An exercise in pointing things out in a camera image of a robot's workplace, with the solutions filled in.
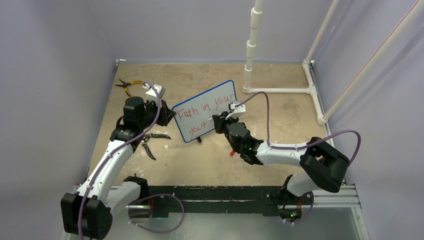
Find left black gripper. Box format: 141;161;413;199
138;98;176;130

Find blue framed whiteboard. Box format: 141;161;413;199
171;79;237;143

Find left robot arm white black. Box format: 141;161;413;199
60;96;176;240

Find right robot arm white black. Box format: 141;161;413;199
212;111;350;204

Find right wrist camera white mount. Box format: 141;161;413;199
225;101;246;120

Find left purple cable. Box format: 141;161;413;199
76;81;185;240

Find purple cable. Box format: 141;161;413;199
233;91;362;226
76;81;185;240

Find black handled cutters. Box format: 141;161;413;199
140;133;172;161

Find yellow handled pliers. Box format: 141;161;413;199
114;79;144;98

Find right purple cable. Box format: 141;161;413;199
233;91;362;226

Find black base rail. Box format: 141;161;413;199
116;175;314;220

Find white PVC pipe frame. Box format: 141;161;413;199
242;0;424;126

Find aluminium frame rail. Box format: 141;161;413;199
302;60;370;240

